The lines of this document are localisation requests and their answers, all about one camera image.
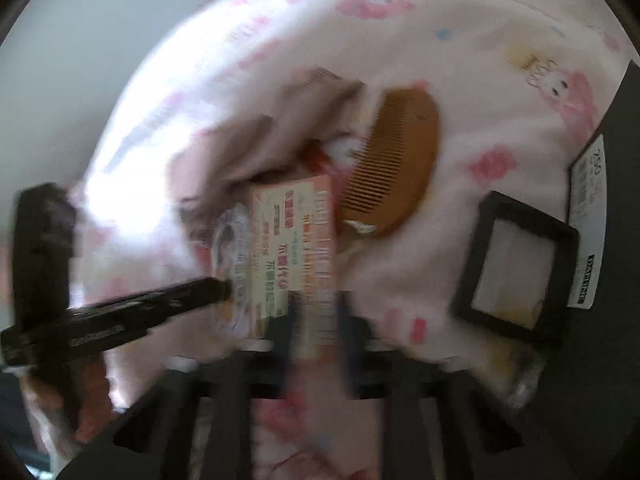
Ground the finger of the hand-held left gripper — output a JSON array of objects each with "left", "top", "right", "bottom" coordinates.
[{"left": 67, "top": 277, "right": 233, "bottom": 356}]

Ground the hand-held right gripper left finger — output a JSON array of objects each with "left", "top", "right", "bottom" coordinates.
[{"left": 112, "top": 310, "right": 301, "bottom": 480}]

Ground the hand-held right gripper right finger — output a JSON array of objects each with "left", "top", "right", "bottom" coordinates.
[{"left": 342, "top": 310, "right": 523, "bottom": 480}]

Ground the pink printed cardboard box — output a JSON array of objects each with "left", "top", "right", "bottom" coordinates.
[{"left": 247, "top": 174, "right": 346, "bottom": 361}]

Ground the black container with white label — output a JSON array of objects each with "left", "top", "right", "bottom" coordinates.
[{"left": 517, "top": 60, "right": 640, "bottom": 480}]

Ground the brown wooden comb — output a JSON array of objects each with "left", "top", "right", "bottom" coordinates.
[{"left": 336, "top": 87, "right": 442, "bottom": 237}]

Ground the person's left hand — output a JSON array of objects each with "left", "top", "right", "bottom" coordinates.
[{"left": 72, "top": 357, "right": 115, "bottom": 443}]

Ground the clear patterned round packet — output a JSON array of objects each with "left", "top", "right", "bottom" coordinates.
[{"left": 209, "top": 204, "right": 268, "bottom": 341}]

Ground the pink fabric pouch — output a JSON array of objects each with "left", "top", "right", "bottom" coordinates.
[{"left": 167, "top": 77, "right": 368, "bottom": 221}]

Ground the pink cartoon printed blanket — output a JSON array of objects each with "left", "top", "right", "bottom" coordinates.
[{"left": 20, "top": 0, "right": 626, "bottom": 480}]

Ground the black square frame box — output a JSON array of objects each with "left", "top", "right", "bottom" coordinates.
[{"left": 449, "top": 190, "right": 581, "bottom": 347}]

